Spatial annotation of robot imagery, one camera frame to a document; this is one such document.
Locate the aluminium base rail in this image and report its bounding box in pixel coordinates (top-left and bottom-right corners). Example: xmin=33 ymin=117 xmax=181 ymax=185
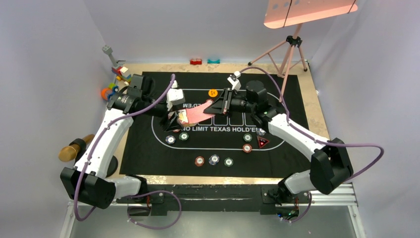
xmin=60 ymin=184 xmax=366 ymax=238

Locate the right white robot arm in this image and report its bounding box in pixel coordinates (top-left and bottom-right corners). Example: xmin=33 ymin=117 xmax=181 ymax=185
xmin=204 ymin=72 xmax=354 ymax=202

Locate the pink playing card box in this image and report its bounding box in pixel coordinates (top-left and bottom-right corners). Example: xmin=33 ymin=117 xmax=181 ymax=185
xmin=177 ymin=109 xmax=207 ymax=127

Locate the red backed playing card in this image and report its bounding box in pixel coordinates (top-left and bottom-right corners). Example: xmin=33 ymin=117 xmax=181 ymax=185
xmin=187 ymin=100 xmax=213 ymax=123

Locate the red poker chip stack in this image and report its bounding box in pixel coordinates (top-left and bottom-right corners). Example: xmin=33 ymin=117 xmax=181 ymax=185
xmin=195 ymin=156 xmax=205 ymax=167

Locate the red triangular button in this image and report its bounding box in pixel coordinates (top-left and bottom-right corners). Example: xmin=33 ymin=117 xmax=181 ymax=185
xmin=257 ymin=136 xmax=269 ymax=149

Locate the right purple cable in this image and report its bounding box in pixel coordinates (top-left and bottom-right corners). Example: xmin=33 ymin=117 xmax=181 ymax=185
xmin=238 ymin=66 xmax=385 ymax=224

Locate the teal small block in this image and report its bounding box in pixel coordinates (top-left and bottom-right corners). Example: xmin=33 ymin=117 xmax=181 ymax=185
xmin=207 ymin=58 xmax=220 ymax=64

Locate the colourful toy block train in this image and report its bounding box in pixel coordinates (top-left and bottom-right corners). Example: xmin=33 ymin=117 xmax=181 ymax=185
xmin=111 ymin=66 xmax=132 ymax=85

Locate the gold microphone on stand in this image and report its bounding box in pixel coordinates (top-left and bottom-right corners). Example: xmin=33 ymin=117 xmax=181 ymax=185
xmin=58 ymin=134 xmax=119 ymax=178

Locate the black poker table mat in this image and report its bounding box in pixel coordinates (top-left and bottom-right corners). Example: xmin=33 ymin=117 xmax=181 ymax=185
xmin=117 ymin=72 xmax=310 ymax=178

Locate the orange round button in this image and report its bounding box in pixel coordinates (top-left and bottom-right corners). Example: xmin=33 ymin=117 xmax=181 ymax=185
xmin=208 ymin=89 xmax=218 ymax=98

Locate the pink music stand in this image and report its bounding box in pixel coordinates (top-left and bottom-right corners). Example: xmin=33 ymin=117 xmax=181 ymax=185
xmin=248 ymin=0 xmax=358 ymax=94

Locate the blue poker chip stack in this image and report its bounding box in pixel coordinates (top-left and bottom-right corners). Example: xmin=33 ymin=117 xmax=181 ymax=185
xmin=209 ymin=154 xmax=220 ymax=166

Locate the green poker chip stack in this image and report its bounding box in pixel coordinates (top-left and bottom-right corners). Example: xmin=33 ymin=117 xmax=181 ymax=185
xmin=224 ymin=158 xmax=233 ymax=167

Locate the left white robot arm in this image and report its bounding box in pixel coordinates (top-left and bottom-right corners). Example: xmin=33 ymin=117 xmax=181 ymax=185
xmin=60 ymin=74 xmax=175 ymax=209

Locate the red small block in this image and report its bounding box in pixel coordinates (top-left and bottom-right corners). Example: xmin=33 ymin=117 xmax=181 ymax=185
xmin=190 ymin=58 xmax=203 ymax=65

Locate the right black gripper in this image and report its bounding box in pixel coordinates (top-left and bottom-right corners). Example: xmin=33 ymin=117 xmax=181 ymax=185
xmin=204 ymin=88 xmax=256 ymax=118

